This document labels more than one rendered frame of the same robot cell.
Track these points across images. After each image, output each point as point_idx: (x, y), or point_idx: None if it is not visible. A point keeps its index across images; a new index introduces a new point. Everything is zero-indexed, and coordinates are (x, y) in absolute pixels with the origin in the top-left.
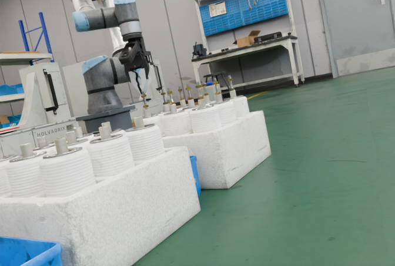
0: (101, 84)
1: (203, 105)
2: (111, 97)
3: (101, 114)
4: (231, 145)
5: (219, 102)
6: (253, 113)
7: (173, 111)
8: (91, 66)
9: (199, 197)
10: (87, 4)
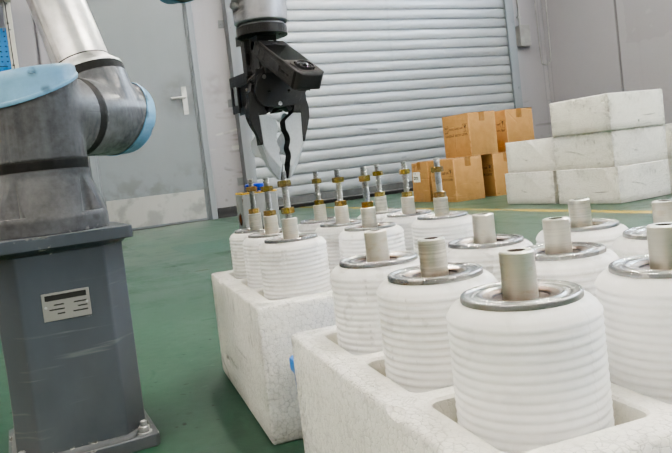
0: (76, 147)
1: (448, 210)
2: (96, 188)
3: (102, 234)
4: None
5: (427, 211)
6: None
7: (375, 222)
8: (57, 87)
9: None
10: None
